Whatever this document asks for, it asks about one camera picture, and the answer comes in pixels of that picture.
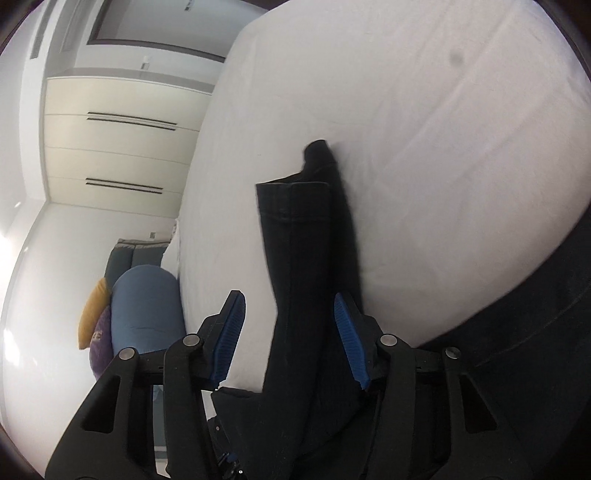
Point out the black denim pants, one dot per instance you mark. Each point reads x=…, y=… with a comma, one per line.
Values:
x=300, y=277

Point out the white bed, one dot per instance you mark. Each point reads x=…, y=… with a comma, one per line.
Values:
x=369, y=115

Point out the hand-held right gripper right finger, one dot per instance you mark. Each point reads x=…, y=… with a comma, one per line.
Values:
x=348, y=344

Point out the purple pillow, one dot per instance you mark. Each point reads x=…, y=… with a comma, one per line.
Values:
x=104, y=344

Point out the dark framed opening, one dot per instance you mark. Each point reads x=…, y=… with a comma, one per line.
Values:
x=138, y=41

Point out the yellow pillow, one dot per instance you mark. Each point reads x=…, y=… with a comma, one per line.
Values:
x=94, y=314

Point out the blue cushion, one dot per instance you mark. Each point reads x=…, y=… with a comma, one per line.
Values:
x=145, y=309

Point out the cream wardrobe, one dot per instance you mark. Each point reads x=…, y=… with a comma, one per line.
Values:
x=124, y=152

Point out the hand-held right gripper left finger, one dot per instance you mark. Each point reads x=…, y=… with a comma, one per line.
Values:
x=228, y=339

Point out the grey sofa cushion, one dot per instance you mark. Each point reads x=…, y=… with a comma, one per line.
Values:
x=134, y=256

